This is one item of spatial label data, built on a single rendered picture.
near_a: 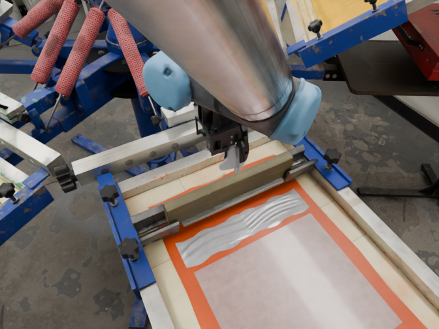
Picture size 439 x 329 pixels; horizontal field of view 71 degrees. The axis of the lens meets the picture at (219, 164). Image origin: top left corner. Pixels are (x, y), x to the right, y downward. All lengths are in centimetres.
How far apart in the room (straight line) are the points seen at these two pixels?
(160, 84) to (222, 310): 50
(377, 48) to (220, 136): 117
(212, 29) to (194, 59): 3
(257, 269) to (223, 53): 62
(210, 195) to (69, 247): 140
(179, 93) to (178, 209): 39
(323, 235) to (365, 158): 167
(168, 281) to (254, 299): 20
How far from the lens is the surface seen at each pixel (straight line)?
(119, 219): 80
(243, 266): 76
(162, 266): 77
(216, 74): 21
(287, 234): 81
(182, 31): 17
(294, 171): 83
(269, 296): 74
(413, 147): 271
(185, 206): 72
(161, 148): 88
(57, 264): 201
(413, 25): 151
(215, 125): 57
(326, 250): 81
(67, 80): 114
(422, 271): 84
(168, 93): 40
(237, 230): 79
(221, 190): 74
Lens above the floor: 165
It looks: 49 degrees down
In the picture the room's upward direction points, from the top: straight up
